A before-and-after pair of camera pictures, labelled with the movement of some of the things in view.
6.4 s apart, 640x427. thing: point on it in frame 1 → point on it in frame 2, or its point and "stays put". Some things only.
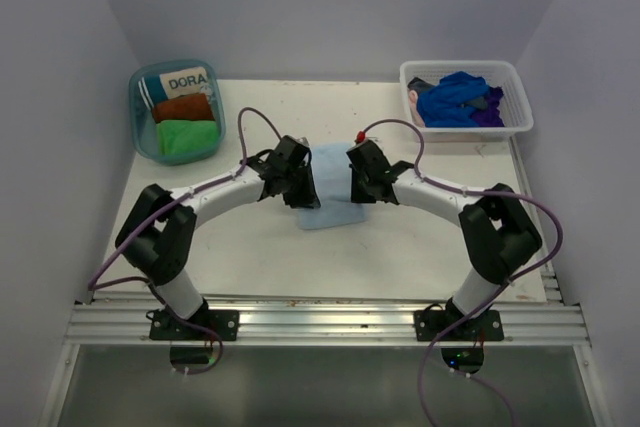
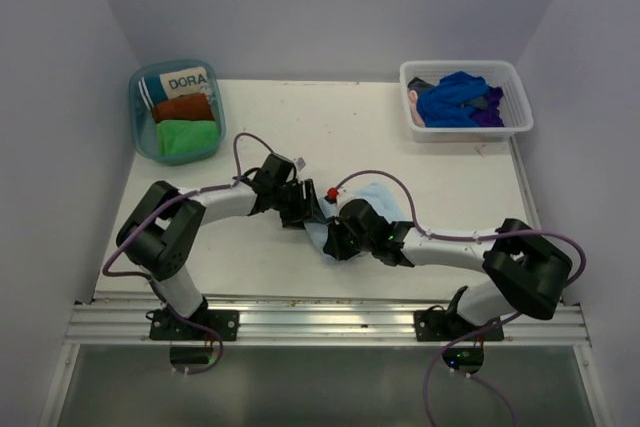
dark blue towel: x=441 y=105 stays put
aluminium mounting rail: x=539 y=319 stays put
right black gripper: x=356 y=195 → x=333 y=245
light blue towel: x=331 y=166 → x=377 y=194
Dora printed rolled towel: x=159 y=87 stays put
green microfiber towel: x=185 y=137 stays put
